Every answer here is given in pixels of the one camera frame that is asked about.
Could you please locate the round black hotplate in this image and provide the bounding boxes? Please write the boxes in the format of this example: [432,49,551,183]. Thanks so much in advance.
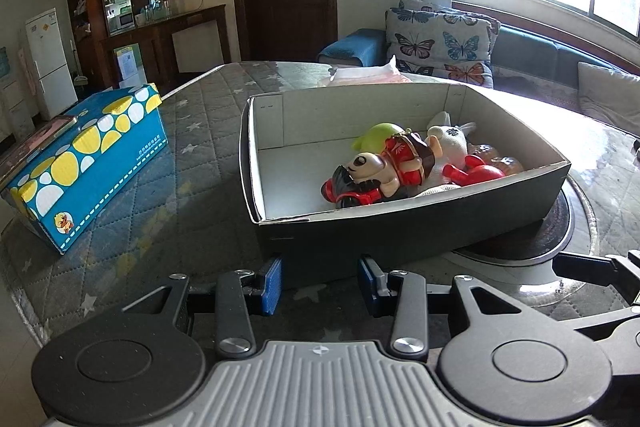
[442,182,598,303]

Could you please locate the white rabbit plush toy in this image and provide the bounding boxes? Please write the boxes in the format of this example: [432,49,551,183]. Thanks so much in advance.
[417,111,478,198]

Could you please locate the green toy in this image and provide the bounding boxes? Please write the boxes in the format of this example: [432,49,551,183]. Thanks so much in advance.
[351,122,408,154]

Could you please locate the grey star quilted desktop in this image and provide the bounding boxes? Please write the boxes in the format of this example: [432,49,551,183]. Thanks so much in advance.
[0,59,640,358]

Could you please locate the red plastic toy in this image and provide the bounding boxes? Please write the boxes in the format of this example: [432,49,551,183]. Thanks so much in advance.
[442,153,506,188]

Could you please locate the white refrigerator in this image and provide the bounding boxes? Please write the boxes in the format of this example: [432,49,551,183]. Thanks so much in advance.
[25,8,78,120]

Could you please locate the orange brown toy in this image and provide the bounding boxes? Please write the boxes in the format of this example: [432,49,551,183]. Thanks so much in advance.
[467,143,525,175]

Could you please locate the figure toy red outfit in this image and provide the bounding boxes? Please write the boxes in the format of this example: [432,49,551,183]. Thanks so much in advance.
[347,132,443,198]

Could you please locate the blue carton yellow white dots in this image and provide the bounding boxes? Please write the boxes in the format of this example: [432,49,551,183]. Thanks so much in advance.
[0,83,168,255]

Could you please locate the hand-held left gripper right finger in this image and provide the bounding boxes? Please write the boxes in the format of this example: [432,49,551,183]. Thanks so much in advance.
[357,256,576,356]

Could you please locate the dark cardboard box white inside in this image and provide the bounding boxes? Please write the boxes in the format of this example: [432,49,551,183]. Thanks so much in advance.
[239,81,572,265]

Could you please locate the red black toy car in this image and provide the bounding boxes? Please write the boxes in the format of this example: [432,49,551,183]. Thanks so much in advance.
[320,164,396,209]

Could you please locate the butterfly print pillow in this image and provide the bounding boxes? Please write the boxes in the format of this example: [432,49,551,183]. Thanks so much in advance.
[397,0,501,42]
[385,8,493,90]

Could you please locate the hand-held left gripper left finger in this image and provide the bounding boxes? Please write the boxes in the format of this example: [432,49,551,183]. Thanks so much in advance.
[122,256,283,355]

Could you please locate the dark wooden sideboard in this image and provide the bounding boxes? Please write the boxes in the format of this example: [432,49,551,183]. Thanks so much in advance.
[100,4,231,90]

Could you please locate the dark book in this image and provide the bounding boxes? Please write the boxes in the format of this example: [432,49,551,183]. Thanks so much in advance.
[0,114,81,180]

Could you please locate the blue sofa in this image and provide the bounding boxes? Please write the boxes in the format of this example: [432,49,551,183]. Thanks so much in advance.
[317,24,640,122]

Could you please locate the blue white paper sign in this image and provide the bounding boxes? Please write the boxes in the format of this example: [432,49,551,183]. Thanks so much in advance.
[114,44,148,82]

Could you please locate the pink tissue pack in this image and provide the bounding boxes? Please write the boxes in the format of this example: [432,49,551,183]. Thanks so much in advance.
[320,55,408,88]

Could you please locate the white microwave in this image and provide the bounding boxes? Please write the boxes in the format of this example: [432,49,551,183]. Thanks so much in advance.
[107,11,136,32]

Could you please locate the white cushion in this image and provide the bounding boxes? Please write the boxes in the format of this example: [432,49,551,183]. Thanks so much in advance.
[575,61,640,122]

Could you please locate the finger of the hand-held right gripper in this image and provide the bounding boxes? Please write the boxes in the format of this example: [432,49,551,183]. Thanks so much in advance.
[552,249,640,350]

